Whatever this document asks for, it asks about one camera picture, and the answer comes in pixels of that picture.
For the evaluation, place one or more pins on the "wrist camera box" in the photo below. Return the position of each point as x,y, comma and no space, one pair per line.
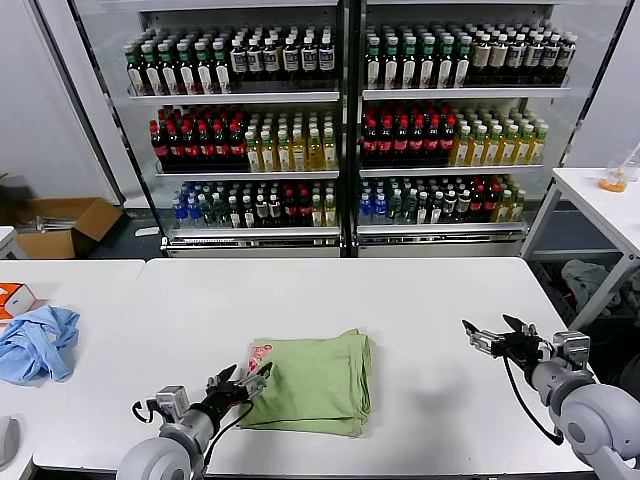
172,405
571,350

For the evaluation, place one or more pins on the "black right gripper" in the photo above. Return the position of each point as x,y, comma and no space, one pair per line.
525,350

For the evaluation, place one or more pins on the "dark brown bundle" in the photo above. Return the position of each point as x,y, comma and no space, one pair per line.
12,197

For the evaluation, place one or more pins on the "plastic cup with orange liquid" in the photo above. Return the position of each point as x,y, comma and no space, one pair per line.
612,185

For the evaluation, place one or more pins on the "grey rounded device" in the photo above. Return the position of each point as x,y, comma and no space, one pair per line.
9,440

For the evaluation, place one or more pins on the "white cooler shelf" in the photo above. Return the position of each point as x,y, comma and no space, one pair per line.
450,171
234,98
465,94
440,229
246,175
254,233

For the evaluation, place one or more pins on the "blue water bottle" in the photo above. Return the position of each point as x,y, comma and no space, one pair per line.
366,212
381,212
179,215
195,215

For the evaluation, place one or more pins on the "red cap cola bottle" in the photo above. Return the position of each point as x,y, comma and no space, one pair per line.
433,144
158,147
220,148
477,207
385,145
369,145
236,148
174,147
417,145
304,212
204,148
448,144
290,212
491,206
401,145
189,148

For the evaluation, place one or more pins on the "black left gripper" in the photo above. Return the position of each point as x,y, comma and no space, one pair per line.
227,397

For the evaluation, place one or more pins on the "light green shirt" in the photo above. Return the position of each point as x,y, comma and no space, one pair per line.
310,385

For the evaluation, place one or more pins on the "open cardboard box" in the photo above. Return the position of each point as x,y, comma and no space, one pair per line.
49,245

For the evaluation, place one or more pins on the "yellow juice bottle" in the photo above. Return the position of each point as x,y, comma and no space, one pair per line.
317,214
539,147
284,155
299,154
525,149
253,155
495,150
479,150
268,155
330,214
502,210
462,150
329,152
314,154
510,150
517,209

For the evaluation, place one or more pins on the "blue label dark drink bottle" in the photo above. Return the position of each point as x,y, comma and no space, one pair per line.
550,59
567,59
271,61
533,59
515,59
326,60
309,60
290,61
239,62
255,62

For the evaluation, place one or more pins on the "white cap dark drink bottle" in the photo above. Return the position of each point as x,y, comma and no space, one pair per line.
248,215
436,211
234,215
422,212

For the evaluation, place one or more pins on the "white label dark drink bottle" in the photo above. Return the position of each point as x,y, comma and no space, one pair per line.
463,210
450,210
261,214
274,214

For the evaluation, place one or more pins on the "crumpled grey cloth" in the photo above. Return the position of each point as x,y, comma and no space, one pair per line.
585,285

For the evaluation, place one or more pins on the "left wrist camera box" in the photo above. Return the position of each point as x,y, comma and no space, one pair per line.
172,405

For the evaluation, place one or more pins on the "small white table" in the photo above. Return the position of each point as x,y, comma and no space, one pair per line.
7,242

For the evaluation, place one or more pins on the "crumpled light blue shirt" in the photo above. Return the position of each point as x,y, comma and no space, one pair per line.
35,345

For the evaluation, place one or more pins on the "beige label dark drink bottle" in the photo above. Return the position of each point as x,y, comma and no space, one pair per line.
482,59
499,59

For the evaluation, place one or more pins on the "white side table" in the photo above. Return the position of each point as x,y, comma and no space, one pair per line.
595,200

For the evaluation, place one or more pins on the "grey metal rods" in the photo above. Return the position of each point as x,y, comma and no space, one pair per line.
51,223

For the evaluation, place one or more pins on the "orange and white box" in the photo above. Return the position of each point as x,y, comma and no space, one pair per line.
14,300

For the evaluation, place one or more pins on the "green cap tea bottle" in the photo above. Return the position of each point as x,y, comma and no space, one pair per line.
222,70
445,67
169,72
151,72
186,71
135,72
428,67
409,67
392,67
204,71
374,67
462,67

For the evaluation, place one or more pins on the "white paper sheet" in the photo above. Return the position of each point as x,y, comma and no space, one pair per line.
146,232

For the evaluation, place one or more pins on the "clear green water bottle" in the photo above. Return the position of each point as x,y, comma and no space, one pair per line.
209,214
409,210
222,214
395,210

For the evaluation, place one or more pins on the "glass beverage cooler cabinet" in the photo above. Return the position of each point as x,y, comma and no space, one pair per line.
355,150
344,150

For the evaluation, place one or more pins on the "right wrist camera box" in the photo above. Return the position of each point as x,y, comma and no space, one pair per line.
571,350

